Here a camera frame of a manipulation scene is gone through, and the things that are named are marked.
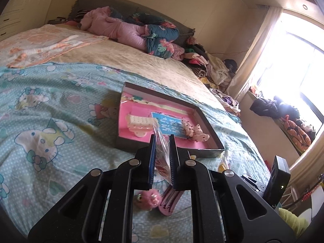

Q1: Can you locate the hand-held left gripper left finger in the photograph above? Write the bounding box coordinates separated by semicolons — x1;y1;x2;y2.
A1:
28;134;156;243

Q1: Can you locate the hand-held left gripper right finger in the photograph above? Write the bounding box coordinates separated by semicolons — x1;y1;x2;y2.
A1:
169;134;296;243

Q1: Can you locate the clear packet of red beads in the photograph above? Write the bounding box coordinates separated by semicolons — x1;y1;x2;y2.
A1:
153;120;175;185

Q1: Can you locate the pink lined jewelry box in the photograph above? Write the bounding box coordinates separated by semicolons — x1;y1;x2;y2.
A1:
115;82;226;159

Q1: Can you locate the polka dot fabric bow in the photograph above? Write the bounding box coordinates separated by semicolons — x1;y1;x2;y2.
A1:
182;118;210;142

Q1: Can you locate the blue card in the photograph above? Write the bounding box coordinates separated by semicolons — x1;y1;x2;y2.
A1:
151;112;183;138

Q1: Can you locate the pink hair comb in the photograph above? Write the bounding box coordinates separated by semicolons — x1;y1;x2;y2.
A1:
159;185;184;217

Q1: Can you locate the white hair claw clip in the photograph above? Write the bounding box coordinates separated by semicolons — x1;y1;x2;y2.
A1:
126;115;155;137

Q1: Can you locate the green garment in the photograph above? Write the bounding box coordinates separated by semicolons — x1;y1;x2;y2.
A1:
278;208;309;236

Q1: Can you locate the dark jacket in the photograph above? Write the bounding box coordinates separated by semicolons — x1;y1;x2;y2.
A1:
250;96;300;119

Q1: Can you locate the beige bedspread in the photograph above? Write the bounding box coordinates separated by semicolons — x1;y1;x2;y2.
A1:
51;39;226;112

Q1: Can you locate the pile of clothes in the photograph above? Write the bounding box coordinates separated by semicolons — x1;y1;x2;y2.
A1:
182;37;241;117

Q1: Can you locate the cartoon print bed sheet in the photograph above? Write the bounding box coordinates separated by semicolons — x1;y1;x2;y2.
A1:
0;63;271;243

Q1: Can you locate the dark floral quilt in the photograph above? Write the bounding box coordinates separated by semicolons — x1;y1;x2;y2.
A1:
109;6;183;60

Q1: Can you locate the pink quilt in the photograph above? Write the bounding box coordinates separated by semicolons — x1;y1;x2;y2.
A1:
80;6;152;51

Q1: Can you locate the cream curtain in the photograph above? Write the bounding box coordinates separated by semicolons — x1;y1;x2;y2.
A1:
225;5;284;100

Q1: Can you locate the peach floral blanket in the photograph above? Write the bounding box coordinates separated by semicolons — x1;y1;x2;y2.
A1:
0;24;109;67

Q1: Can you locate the grey headboard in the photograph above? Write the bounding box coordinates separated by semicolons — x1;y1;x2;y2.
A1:
69;0;196;47

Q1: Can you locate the cream wardrobe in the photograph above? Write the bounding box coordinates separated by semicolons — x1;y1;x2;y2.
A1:
0;0;61;41

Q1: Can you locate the pink fuzzy pom hair tie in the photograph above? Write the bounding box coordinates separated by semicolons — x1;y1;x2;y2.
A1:
137;191;162;210

